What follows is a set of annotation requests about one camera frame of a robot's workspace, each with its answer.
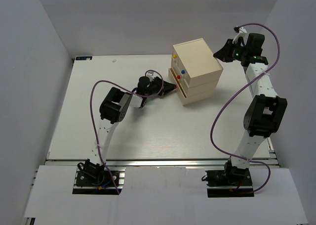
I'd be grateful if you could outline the cream plastic drawer cabinet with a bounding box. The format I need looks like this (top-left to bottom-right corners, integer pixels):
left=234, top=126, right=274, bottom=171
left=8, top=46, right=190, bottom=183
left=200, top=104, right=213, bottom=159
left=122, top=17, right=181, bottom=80
left=171, top=38, right=223, bottom=104

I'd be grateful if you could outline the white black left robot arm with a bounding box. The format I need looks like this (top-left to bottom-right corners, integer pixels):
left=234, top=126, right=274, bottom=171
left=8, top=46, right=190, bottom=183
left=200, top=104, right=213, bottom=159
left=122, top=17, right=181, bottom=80
left=89, top=76, right=177, bottom=165

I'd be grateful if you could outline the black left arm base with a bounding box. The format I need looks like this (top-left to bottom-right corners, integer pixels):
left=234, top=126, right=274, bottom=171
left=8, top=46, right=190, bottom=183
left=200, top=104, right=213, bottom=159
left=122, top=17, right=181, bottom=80
left=72, top=159, right=124, bottom=195

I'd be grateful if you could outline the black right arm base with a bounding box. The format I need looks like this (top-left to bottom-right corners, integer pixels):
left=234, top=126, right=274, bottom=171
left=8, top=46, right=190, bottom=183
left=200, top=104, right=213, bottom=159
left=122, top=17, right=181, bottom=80
left=201, top=161, right=254, bottom=198

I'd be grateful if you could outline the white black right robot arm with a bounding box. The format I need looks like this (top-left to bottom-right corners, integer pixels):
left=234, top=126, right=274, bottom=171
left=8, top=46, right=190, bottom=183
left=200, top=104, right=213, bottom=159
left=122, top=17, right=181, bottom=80
left=213, top=33, right=287, bottom=174

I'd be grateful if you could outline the black table label left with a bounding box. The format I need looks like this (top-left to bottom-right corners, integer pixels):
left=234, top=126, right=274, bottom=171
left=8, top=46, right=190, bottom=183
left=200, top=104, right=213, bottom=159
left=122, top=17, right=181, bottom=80
left=75, top=56, right=92, bottom=61

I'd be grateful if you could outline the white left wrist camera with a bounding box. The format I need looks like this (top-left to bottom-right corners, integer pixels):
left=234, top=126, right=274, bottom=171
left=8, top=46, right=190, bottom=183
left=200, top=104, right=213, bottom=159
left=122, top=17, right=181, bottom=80
left=145, top=70, right=155, bottom=81

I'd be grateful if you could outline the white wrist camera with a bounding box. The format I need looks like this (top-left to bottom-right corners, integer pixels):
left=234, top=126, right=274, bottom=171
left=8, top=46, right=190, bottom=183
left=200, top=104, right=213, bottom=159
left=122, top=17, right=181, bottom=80
left=145, top=70, right=155, bottom=81
left=233, top=26, right=247, bottom=44

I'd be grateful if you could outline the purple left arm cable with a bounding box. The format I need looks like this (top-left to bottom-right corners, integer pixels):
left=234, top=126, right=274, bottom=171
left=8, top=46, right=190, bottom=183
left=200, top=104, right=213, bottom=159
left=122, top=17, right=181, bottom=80
left=89, top=70, right=164, bottom=195

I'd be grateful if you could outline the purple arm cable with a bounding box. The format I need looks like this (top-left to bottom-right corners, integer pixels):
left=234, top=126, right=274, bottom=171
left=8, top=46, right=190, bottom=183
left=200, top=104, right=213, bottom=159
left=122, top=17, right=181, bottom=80
left=89, top=70, right=164, bottom=195
left=209, top=23, right=281, bottom=193

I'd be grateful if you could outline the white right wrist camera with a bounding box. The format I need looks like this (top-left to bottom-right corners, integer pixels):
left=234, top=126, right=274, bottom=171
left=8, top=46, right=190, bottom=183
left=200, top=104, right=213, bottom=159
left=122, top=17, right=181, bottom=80
left=233, top=26, right=247, bottom=44

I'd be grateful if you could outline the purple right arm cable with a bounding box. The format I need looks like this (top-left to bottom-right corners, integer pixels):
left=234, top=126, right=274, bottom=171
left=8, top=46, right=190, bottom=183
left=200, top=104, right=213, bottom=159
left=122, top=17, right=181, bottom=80
left=209, top=23, right=281, bottom=193

